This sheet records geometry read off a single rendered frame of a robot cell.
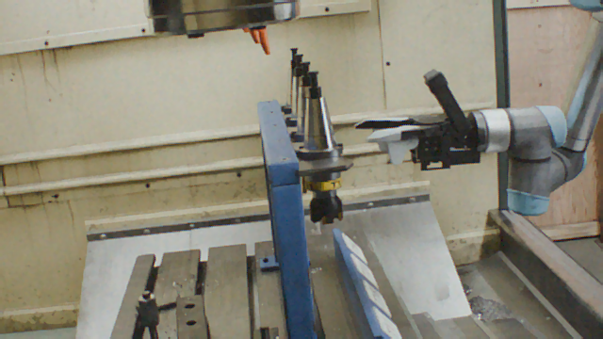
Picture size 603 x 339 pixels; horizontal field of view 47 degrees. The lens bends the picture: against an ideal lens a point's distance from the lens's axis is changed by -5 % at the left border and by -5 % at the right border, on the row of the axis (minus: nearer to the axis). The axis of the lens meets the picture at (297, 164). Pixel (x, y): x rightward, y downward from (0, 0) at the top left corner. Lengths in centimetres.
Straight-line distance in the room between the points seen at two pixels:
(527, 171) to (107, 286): 101
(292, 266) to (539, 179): 52
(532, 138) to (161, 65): 92
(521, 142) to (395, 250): 60
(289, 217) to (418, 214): 95
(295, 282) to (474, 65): 103
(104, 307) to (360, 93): 80
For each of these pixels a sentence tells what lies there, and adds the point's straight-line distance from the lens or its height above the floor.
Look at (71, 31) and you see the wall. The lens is 179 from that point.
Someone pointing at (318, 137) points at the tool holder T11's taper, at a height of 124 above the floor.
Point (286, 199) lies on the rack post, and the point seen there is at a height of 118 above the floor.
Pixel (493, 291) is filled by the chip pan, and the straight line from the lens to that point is 184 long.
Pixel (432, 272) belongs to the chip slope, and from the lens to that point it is 171.
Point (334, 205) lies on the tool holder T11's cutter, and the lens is 98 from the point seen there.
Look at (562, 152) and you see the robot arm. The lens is 138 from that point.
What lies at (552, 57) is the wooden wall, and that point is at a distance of 364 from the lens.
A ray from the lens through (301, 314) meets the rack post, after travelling 98.
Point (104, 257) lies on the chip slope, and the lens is 184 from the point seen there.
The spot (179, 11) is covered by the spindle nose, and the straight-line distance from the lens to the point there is 67.
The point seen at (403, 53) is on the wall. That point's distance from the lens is 180.
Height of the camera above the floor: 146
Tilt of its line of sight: 15 degrees down
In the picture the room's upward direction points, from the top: 6 degrees counter-clockwise
